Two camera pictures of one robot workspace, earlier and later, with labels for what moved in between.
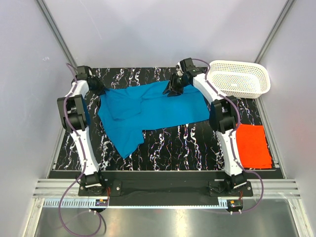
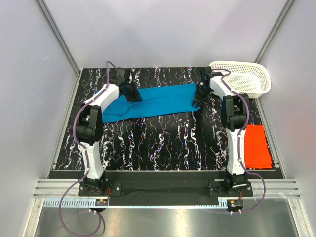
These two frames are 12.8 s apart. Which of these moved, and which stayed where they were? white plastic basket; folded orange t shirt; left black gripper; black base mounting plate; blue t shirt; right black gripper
Moved: blue t shirt; left black gripper; right black gripper
Stayed: white plastic basket; black base mounting plate; folded orange t shirt
